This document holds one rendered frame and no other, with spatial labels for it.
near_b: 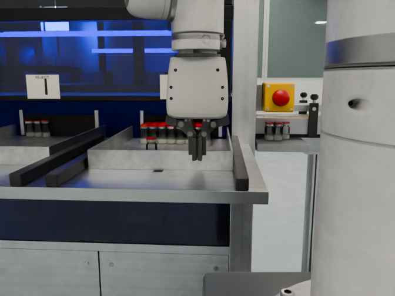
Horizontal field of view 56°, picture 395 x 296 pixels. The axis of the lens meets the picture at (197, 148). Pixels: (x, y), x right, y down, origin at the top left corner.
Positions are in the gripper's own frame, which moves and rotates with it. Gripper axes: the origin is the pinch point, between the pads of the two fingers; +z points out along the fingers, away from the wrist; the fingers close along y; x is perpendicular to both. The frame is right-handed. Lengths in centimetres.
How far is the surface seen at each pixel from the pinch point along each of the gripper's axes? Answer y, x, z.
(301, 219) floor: -64, -207, 92
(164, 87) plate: 10.3, -29.9, -9.5
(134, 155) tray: 11.4, -1.9, 1.9
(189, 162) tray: 1.5, -2.0, 3.0
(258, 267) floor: -25, -131, 92
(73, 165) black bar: 20.3, 3.7, 2.5
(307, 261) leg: -30, -45, 43
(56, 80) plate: 37.6, -29.9, -11.1
